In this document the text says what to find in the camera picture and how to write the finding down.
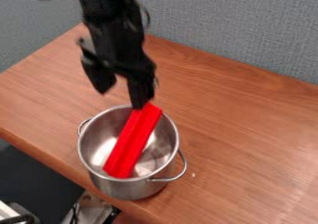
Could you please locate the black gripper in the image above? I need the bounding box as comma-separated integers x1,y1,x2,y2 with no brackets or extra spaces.
78,20,155,110

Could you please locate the red plastic block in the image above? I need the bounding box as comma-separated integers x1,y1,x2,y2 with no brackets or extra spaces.
102,103,163,178

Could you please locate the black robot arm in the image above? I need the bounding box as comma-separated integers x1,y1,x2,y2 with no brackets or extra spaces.
78,0,155,110

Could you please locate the stainless steel pot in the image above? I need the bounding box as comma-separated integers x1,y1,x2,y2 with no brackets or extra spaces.
77,105,187,201

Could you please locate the white object at corner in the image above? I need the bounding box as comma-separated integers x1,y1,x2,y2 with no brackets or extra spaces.
0,200,41,224

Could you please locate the metal pot bail handle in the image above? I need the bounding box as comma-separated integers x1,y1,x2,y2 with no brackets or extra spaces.
147,148,188,183

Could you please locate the grey table leg bracket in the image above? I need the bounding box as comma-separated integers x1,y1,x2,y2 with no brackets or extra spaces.
61,191,120,224

